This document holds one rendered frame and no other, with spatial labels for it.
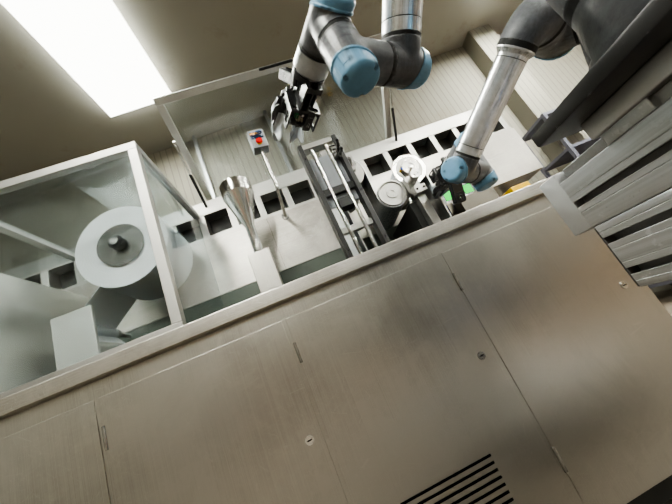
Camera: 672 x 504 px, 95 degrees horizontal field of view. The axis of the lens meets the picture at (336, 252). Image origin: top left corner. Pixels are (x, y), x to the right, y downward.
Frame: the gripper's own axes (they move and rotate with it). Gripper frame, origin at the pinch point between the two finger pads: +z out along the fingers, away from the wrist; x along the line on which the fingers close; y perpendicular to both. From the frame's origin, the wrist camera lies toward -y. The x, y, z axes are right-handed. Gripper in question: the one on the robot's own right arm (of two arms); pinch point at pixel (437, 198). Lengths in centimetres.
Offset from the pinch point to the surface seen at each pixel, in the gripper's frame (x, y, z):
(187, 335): 99, -22, -32
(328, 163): 39.7, 25.4, -12.6
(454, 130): -50, 47, 31
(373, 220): 34.8, -4.5, -14.8
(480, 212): 9.3, -21.1, -31.9
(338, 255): 44, 2, 30
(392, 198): 18.9, 6.2, -2.4
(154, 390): 111, -31, -29
